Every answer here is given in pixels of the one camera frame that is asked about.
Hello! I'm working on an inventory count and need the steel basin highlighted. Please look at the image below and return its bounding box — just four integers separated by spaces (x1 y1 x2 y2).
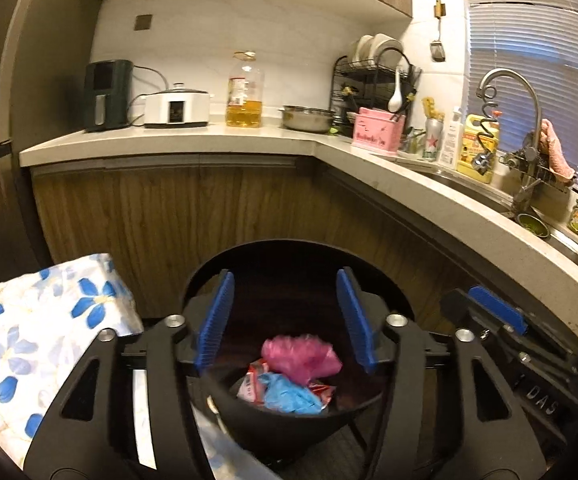
279 105 337 133

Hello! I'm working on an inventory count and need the white soap bottle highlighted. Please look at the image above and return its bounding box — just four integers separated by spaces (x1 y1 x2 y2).
439 106 464 170

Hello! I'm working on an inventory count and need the white electric cooker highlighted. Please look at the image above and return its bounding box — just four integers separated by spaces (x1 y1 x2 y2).
144 82 211 128

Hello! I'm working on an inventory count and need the yellow detergent bottle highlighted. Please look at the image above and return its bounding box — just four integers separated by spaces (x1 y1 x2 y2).
456 112 500 184

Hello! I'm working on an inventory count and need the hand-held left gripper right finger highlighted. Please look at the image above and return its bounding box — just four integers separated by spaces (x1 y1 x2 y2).
336 268 544 480

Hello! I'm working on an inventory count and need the pink dish cloth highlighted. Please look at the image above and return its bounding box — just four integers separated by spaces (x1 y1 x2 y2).
540 119 577 181

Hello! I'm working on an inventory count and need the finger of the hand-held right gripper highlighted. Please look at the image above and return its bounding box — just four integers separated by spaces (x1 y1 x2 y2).
468 285 578 366
441 289 530 386

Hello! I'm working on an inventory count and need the black air fryer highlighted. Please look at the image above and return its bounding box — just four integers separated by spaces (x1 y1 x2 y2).
83 59 134 132

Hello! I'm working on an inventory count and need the hanging metal spatula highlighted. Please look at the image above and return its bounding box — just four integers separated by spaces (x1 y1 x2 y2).
430 0 447 63

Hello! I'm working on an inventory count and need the beige kitchen countertop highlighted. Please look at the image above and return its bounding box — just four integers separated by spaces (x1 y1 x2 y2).
19 125 578 333

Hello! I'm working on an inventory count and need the steel sink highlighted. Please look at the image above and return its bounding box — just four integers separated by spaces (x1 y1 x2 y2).
434 170 578 281

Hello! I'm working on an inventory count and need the red transparent plastic bag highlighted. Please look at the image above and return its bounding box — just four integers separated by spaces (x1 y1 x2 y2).
237 360 337 411

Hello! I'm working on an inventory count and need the blue floral tablecloth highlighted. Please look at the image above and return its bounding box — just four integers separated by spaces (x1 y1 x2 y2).
0 252 270 480

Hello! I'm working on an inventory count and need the wooden base cabinet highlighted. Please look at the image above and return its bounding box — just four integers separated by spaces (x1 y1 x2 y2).
31 155 578 341

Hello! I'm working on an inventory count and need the window blind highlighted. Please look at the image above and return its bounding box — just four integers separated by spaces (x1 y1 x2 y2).
461 0 578 231

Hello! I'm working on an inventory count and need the wire sink caddy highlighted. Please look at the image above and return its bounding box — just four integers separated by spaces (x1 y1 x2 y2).
499 150 572 193

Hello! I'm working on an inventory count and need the white green can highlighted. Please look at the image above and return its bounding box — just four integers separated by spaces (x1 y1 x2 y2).
423 116 444 162

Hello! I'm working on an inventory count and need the steel kitchen faucet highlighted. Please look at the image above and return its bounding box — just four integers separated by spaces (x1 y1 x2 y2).
476 68 544 211

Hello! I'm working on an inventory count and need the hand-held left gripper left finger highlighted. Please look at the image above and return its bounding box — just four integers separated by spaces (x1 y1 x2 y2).
23 269 236 480

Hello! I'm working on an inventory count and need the pink plastic bag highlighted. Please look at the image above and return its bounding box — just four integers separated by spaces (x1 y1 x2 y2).
261 333 344 381

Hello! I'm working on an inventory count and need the grey steel refrigerator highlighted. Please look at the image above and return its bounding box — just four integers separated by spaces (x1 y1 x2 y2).
0 0 104 281

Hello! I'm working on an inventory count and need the blue plastic bag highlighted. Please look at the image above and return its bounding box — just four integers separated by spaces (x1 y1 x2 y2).
259 372 324 416

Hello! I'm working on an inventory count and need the white plate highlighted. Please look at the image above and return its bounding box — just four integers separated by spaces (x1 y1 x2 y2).
353 35 374 62
371 34 404 68

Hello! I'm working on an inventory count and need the white ladle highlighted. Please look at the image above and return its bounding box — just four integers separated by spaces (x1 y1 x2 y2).
388 67 404 112

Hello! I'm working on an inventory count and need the black dish rack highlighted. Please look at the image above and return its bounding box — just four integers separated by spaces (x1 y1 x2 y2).
331 34 422 133

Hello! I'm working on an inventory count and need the cooking oil bottle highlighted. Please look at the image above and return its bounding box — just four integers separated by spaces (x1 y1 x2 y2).
226 51 264 128

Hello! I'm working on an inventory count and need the black trash bin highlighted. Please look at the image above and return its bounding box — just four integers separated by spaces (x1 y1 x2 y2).
181 238 422 466

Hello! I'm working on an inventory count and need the green sink bowl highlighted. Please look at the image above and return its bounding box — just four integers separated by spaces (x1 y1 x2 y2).
516 212 550 237

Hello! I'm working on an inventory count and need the pink utensil holder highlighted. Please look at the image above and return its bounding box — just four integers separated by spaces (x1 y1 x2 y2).
351 107 407 152

